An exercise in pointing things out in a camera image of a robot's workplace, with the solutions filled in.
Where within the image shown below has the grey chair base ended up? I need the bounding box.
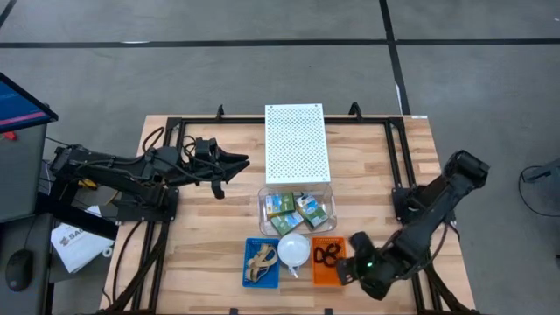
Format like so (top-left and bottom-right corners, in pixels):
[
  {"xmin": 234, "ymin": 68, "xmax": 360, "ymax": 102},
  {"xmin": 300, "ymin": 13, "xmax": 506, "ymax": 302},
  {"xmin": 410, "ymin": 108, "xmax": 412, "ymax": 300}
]
[{"xmin": 522, "ymin": 157, "xmax": 560, "ymax": 185}]

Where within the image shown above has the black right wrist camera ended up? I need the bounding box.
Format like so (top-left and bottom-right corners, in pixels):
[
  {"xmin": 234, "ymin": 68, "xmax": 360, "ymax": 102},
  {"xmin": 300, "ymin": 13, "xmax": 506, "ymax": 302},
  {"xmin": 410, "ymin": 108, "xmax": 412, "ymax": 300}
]
[{"xmin": 348, "ymin": 230, "xmax": 376, "ymax": 263}]

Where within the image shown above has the orange plastic basket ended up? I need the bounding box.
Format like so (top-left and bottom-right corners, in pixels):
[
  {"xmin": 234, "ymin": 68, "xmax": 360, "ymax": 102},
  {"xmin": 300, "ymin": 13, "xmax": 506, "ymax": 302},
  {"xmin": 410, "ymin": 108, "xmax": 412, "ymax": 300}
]
[{"xmin": 311, "ymin": 235, "xmax": 349, "ymax": 288}]

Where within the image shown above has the black computer mouse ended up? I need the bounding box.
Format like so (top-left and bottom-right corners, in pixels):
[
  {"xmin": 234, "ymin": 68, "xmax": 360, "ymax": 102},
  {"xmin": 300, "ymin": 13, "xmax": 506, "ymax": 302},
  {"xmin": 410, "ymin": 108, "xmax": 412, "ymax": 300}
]
[{"xmin": 4, "ymin": 248, "xmax": 35, "ymax": 293}]

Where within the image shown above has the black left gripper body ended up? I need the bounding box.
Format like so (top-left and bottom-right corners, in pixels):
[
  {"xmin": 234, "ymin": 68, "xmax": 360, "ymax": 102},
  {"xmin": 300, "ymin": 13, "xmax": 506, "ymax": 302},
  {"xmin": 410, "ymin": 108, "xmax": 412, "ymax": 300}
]
[{"xmin": 181, "ymin": 148, "xmax": 227, "ymax": 200}]

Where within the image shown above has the black floor cable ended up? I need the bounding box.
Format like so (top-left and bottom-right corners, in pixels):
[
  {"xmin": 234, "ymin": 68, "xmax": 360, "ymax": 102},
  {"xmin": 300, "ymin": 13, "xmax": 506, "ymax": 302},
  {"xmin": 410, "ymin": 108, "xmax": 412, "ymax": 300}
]
[{"xmin": 517, "ymin": 164, "xmax": 560, "ymax": 219}]

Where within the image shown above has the white booklet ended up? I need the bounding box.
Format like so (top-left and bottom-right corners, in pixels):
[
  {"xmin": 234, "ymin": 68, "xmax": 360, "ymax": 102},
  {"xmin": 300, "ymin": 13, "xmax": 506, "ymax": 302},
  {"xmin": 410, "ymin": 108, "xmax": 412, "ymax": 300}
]
[{"xmin": 50, "ymin": 221, "xmax": 116, "ymax": 275}]

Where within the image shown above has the white light bulb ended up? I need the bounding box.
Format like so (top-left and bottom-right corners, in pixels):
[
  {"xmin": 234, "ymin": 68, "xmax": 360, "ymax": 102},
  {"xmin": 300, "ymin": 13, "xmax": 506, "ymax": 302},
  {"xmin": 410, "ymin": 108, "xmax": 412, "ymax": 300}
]
[{"xmin": 276, "ymin": 232, "xmax": 312, "ymax": 268}]

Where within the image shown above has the clear plastic container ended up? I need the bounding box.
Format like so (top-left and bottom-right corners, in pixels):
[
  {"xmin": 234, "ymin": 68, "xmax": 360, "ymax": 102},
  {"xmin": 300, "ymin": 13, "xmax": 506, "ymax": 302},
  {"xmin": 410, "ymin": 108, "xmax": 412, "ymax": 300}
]
[{"xmin": 256, "ymin": 183, "xmax": 338, "ymax": 238}]

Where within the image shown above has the black electronics box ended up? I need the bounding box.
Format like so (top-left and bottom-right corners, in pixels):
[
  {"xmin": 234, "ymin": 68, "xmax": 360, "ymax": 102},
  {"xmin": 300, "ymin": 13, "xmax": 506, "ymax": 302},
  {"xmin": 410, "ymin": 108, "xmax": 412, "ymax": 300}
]
[{"xmin": 45, "ymin": 174, "xmax": 83, "ymax": 207}]

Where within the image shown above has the white perforated metal stand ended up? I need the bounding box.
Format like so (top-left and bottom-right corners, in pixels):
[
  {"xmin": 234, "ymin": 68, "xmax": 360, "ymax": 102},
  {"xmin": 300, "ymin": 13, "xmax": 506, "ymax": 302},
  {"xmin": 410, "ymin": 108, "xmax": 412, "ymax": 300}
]
[{"xmin": 263, "ymin": 103, "xmax": 332, "ymax": 185}]

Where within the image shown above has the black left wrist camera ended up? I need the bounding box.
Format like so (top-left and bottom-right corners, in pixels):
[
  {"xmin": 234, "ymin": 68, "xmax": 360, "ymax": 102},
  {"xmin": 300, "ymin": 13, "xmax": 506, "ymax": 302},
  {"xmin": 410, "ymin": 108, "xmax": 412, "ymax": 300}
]
[{"xmin": 193, "ymin": 136, "xmax": 219, "ymax": 159}]

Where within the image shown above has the black aluminium table frame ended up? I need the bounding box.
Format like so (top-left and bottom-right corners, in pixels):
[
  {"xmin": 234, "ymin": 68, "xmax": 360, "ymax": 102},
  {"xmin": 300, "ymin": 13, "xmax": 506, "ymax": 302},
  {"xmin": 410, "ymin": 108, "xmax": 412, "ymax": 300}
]
[{"xmin": 99, "ymin": 102, "xmax": 479, "ymax": 315}]

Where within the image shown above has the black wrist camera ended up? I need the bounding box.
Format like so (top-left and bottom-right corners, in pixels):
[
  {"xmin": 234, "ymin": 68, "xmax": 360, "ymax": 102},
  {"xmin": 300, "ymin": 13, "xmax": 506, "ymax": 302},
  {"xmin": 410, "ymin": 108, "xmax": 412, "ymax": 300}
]
[
  {"xmin": 193, "ymin": 136, "xmax": 219, "ymax": 159},
  {"xmin": 348, "ymin": 230, "xmax": 376, "ymax": 263}
]

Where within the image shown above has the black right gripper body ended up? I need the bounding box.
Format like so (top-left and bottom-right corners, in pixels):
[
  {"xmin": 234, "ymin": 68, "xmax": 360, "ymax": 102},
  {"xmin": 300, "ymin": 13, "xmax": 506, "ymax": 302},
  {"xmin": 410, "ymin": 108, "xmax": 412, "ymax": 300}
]
[{"xmin": 335, "ymin": 256, "xmax": 371, "ymax": 286}]

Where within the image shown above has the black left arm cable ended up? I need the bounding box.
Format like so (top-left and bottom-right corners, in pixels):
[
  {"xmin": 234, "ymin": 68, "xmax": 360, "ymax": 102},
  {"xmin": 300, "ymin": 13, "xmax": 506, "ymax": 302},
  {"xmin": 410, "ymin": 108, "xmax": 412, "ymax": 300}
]
[{"xmin": 140, "ymin": 126, "xmax": 220, "ymax": 185}]

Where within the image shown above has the blue screen monitor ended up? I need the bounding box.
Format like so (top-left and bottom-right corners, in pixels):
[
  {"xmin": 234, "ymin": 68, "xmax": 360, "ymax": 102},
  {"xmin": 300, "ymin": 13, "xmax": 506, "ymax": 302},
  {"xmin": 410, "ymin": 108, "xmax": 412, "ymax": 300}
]
[{"xmin": 0, "ymin": 72, "xmax": 60, "ymax": 135}]

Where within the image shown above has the blue plastic basket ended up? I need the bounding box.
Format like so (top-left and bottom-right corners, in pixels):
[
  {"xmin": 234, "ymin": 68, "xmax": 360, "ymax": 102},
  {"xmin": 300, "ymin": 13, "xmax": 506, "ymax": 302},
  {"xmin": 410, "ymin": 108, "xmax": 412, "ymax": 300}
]
[{"xmin": 241, "ymin": 237, "xmax": 281, "ymax": 290}]

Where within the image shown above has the small green blue box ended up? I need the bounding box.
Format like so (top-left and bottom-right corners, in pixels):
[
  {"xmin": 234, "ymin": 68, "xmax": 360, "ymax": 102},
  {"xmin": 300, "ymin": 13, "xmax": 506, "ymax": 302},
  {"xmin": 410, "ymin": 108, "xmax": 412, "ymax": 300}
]
[
  {"xmin": 269, "ymin": 210, "xmax": 305, "ymax": 237},
  {"xmin": 264, "ymin": 192, "xmax": 297, "ymax": 219},
  {"xmin": 295, "ymin": 193, "xmax": 329, "ymax": 229}
]

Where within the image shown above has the grey cabinet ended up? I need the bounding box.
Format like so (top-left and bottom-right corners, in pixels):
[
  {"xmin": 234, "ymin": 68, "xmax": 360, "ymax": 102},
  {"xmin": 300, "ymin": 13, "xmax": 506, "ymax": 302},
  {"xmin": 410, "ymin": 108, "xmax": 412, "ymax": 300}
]
[{"xmin": 0, "ymin": 124, "xmax": 49, "ymax": 224}]

